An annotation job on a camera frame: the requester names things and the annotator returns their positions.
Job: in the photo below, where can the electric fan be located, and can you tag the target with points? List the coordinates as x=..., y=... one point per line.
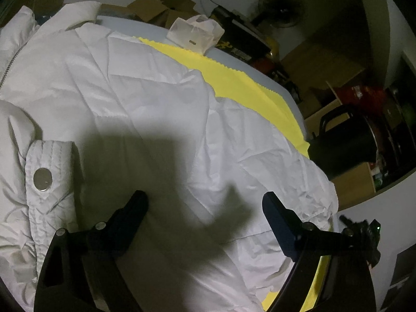
x=281, y=6

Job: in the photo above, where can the black kettle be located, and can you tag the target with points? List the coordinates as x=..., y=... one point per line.
x=344, y=146

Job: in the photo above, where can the white plastic bag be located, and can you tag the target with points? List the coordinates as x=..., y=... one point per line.
x=195, y=32

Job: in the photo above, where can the yellow cloth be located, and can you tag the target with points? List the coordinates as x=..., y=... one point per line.
x=247, y=81

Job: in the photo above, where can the red bag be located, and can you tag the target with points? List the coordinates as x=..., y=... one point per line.
x=364, y=96

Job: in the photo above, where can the black and yellow box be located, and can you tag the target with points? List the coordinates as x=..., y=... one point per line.
x=240, y=35

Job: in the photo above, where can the wooden shelf unit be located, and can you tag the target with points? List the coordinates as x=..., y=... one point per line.
x=328, y=71

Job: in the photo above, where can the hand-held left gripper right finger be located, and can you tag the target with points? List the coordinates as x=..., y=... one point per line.
x=280, y=224

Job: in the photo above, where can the cardboard boxes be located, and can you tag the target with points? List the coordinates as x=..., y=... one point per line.
x=162, y=8

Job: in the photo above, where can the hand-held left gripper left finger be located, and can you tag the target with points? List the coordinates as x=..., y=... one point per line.
x=135, y=219

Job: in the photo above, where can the white puffer jacket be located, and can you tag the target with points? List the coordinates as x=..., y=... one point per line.
x=136, y=110

